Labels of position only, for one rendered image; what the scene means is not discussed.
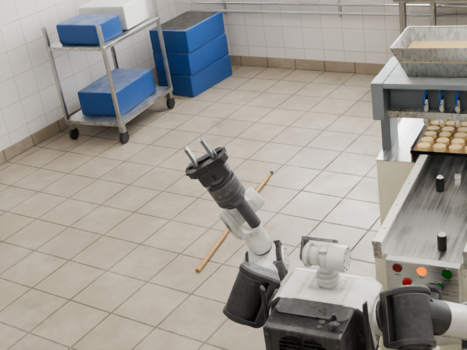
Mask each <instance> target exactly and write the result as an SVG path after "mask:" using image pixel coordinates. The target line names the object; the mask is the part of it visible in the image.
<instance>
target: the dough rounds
mask: <svg viewBox="0 0 467 350"><path fill-rule="evenodd" d="M445 121H446V123H445V126H444V127H441V126H440V124H439V120H438V119H430V123H429V126H427V127H426V129H425V130H424V132H423V134H422V135H421V137H420V139H419V141H418V143H417V145H416V146H415V148H414V151H433V152H446V153H467V120H462V121H461V126H460V127H459V128H457V127H456V126H455V124H454V120H450V119H446V120H445Z"/></svg>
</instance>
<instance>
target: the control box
mask: <svg viewBox="0 0 467 350"><path fill-rule="evenodd" d="M394 264H399V265H400V266H401V267H402V271H401V272H395V271H394V270H393V266H394ZM419 267H423V268H425V269H426V271H427V273H426V275H424V276H422V275H420V274H418V272H417V269H418V268H419ZM445 270H448V271H449V272H451V274H452V277H451V278H444V277H443V276H442V272H443V271H445ZM386 277H387V288H388V290H389V289H391V288H396V287H398V286H402V285H403V284H402V281H403V280H404V279H405V278H407V279H409V280H410V281H411V284H412V285H426V284H427V283H430V282H432V283H440V284H441V285H442V287H443V288H442V300H443V301H449V302H453V303H461V300H462V289H461V263H456V262H446V261H440V260H429V259H423V258H412V257H406V256H395V255H389V254H388V255H387V257H386Z"/></svg>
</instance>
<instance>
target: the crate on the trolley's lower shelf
mask: <svg viewBox="0 0 467 350"><path fill-rule="evenodd" d="M111 74H112V77H113V83H114V87H115V93H116V96H117V102H118V106H119V109H120V114H121V116H122V115H123V114H124V113H126V112H128V111H129V110H130V109H132V108H133V107H134V106H136V105H137V104H139V103H140V102H141V101H143V100H144V99H146V98H147V97H148V96H149V95H151V94H153V93H154V92H155V91H156V87H155V83H154V77H153V73H152V70H151V69H114V70H112V71H111ZM78 96H79V102H80V105H81V110H82V113H83V115H106V116H116V114H115V108H114V105H113V99H112V96H111V92H110V86H109V83H108V77H107V74H106V75H104V76H102V77H101V78H99V79H98V80H96V81H95V82H93V83H91V84H89V85H88V86H87V87H85V88H83V89H82V90H80V91H78Z"/></svg>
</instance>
